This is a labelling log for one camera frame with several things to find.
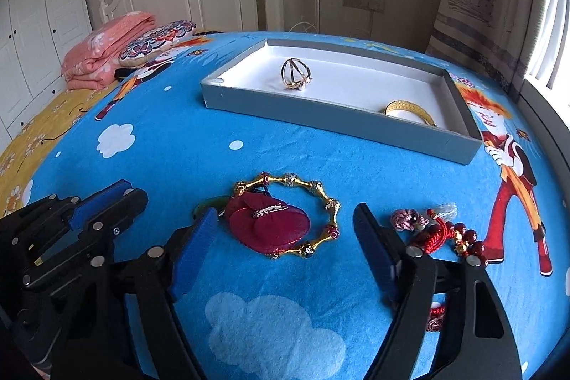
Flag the ship print curtain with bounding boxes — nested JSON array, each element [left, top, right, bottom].
[[425, 0, 535, 105]]

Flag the blue cartoon print bedsheet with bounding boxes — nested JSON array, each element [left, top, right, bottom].
[[0, 30, 564, 380]]

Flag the gold mesh bangle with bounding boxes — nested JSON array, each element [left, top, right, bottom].
[[385, 99, 438, 127]]

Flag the pink folded blanket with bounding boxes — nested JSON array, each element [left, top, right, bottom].
[[61, 11, 156, 91]]

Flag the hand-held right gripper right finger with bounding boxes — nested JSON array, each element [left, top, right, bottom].
[[353, 203, 524, 380]]

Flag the small clear plastic packet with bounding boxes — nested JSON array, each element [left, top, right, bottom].
[[430, 204, 459, 220]]

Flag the red flower hair clip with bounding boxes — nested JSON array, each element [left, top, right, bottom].
[[224, 192, 312, 254]]

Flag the white sheer curtain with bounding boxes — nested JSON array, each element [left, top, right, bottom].
[[519, 0, 570, 114]]

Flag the red string bracelet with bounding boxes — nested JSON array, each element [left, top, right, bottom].
[[425, 302, 450, 333]]

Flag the grey cardboard tray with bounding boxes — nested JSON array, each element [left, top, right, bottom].
[[200, 38, 484, 165]]

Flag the grey window ledge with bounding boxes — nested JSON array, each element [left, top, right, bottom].
[[519, 79, 570, 203]]

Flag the gold openwork pearl brooch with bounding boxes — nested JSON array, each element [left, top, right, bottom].
[[281, 58, 312, 91]]

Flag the white wardrobe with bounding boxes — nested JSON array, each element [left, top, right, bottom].
[[0, 0, 93, 140]]

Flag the yellow floral sheet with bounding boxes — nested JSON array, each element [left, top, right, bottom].
[[0, 77, 130, 220]]

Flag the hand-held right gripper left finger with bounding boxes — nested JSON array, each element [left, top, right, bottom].
[[109, 208, 220, 380]]

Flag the patterned cushion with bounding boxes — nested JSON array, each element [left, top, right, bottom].
[[118, 20, 197, 68]]

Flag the dark red bead bracelet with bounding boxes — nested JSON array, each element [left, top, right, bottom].
[[412, 208, 487, 271]]

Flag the green brooch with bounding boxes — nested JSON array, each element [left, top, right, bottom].
[[192, 195, 232, 220]]

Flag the pink knotted ornament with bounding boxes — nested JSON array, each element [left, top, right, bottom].
[[391, 208, 428, 231]]

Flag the gold bamboo-link bracelet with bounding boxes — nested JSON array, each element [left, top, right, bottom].
[[232, 172, 341, 260]]

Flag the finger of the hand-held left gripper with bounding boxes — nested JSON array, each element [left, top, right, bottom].
[[24, 188, 149, 289], [9, 179, 134, 231]]

